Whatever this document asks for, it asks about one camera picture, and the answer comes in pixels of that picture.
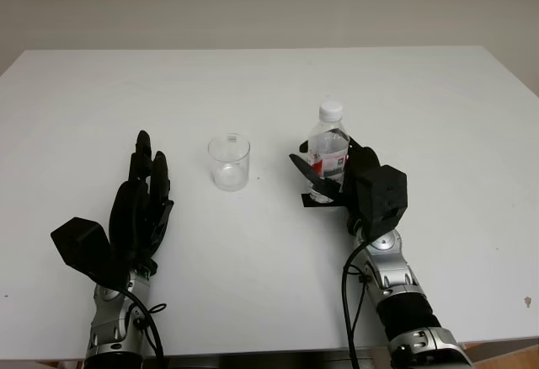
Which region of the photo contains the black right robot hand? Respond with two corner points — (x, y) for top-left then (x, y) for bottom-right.
(288, 130), (382, 229)

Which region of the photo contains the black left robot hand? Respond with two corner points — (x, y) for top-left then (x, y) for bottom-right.
(108, 130), (175, 276)

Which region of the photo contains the clear plastic water bottle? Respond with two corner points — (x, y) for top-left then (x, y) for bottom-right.
(303, 99), (351, 205)

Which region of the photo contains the clear glass cup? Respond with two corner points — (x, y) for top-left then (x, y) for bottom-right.
(206, 134), (251, 192)

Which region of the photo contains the black tape strip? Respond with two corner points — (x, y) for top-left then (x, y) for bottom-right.
(300, 193), (351, 209)

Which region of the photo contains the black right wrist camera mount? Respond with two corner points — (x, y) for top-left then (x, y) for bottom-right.
(352, 164), (408, 236)

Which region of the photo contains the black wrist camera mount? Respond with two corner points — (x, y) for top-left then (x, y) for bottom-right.
(352, 164), (408, 236)
(49, 217), (131, 289)

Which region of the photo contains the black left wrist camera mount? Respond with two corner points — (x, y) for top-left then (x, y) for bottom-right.
(49, 217), (131, 289)

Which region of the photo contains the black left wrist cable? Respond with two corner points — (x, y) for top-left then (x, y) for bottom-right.
(120, 286), (170, 369)

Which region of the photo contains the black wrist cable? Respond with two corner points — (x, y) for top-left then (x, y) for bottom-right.
(341, 237), (372, 369)
(120, 286), (170, 369)

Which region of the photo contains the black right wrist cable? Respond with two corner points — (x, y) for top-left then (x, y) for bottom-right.
(341, 237), (372, 369)

